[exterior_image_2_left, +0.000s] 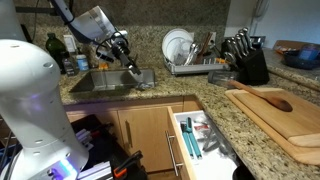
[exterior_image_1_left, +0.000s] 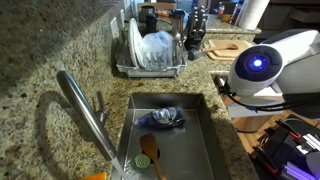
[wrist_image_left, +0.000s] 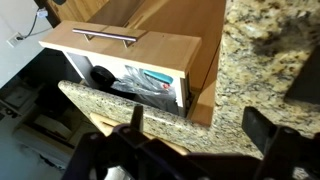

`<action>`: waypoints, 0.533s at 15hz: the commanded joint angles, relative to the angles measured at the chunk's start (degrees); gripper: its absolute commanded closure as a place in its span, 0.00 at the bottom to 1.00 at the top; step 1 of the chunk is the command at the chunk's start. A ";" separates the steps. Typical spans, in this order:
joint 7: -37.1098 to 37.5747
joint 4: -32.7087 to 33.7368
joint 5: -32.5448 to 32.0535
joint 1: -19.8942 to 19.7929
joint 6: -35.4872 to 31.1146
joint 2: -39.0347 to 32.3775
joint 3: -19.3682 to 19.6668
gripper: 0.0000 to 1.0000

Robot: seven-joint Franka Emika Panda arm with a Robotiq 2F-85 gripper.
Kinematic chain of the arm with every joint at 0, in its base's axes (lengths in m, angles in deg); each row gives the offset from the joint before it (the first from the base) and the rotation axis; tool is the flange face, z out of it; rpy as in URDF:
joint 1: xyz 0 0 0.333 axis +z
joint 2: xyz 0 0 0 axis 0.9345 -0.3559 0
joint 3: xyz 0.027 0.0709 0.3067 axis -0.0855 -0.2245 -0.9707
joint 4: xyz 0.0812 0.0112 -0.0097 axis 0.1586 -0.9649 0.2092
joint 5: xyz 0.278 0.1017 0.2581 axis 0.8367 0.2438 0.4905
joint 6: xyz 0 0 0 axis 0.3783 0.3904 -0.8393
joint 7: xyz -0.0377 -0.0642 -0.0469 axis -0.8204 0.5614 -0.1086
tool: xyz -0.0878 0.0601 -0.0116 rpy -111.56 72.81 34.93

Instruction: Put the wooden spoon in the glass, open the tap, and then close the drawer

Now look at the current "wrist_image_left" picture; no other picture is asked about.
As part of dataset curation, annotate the wooden cabinet door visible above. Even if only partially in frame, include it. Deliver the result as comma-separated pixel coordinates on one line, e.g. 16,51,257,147
46,0,228,126

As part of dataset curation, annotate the black round lid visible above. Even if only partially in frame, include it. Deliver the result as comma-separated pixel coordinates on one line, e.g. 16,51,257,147
90,65,116,88

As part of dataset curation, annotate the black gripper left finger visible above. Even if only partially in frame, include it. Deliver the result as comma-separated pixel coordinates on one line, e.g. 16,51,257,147
61,104,188,180

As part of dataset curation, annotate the steel bar drawer handle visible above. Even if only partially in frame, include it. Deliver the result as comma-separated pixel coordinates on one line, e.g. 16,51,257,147
72,27,138,49

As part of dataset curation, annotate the white wall outlet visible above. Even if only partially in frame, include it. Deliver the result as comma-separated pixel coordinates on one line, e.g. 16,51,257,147
6,31,24,48

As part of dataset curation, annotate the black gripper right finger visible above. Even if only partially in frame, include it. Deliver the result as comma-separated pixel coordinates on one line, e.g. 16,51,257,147
241,106,320,180

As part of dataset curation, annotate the clear plastic bag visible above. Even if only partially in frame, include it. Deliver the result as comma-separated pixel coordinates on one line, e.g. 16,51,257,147
111,64,179,108

